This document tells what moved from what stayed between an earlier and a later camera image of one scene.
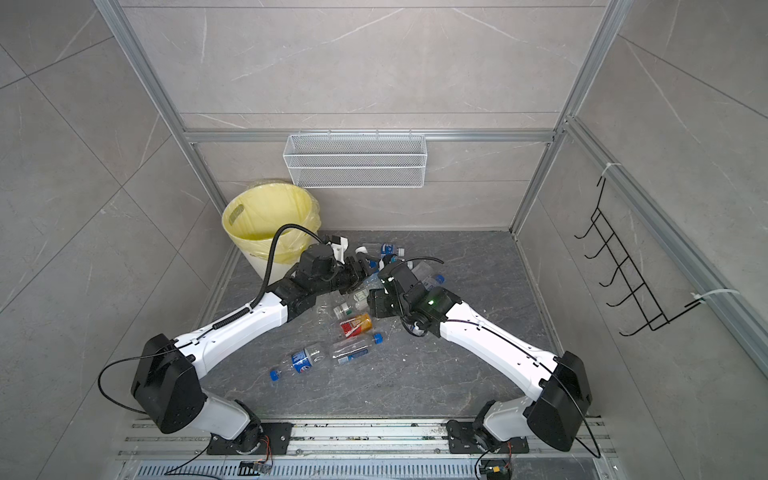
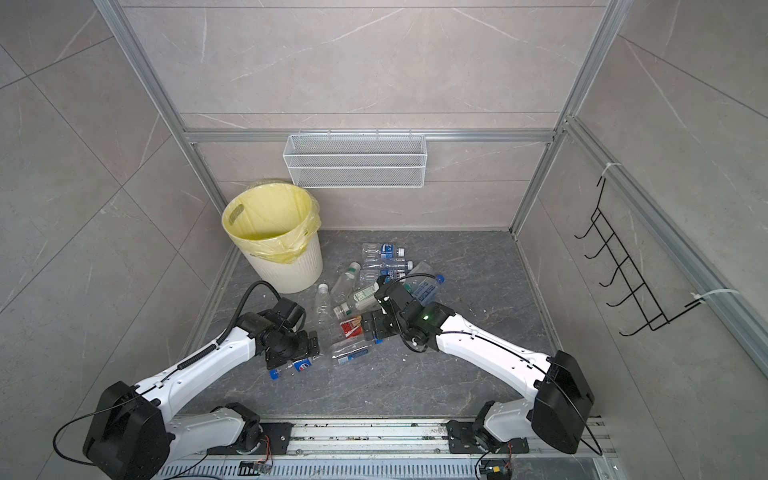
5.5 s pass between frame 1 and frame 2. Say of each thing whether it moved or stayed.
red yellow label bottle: stayed
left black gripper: moved
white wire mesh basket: stayed
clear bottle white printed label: stayed
